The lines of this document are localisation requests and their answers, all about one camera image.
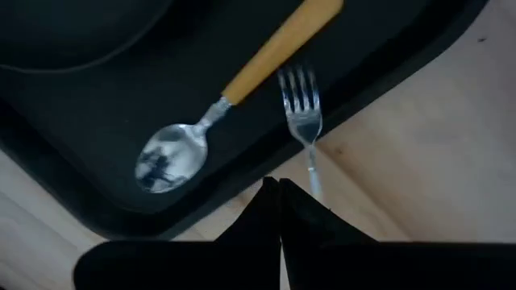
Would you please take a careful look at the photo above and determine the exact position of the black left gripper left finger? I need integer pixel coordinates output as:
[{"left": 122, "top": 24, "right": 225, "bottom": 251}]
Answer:
[{"left": 73, "top": 176, "right": 282, "bottom": 290}]

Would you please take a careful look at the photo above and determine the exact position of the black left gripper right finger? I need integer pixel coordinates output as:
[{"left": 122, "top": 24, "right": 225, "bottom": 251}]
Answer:
[{"left": 281, "top": 178, "right": 516, "bottom": 290}]

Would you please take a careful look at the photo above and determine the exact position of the orange-handled metal spoon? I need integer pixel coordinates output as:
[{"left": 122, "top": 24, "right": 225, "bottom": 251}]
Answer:
[{"left": 135, "top": 0, "right": 346, "bottom": 194}]

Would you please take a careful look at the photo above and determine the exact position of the orange-handled metal fork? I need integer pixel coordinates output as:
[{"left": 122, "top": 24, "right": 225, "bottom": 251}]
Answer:
[{"left": 277, "top": 64, "right": 326, "bottom": 202}]

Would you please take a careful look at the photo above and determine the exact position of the black rectangular tray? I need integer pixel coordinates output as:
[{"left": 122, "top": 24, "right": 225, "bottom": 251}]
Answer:
[{"left": 0, "top": 0, "right": 491, "bottom": 241}]

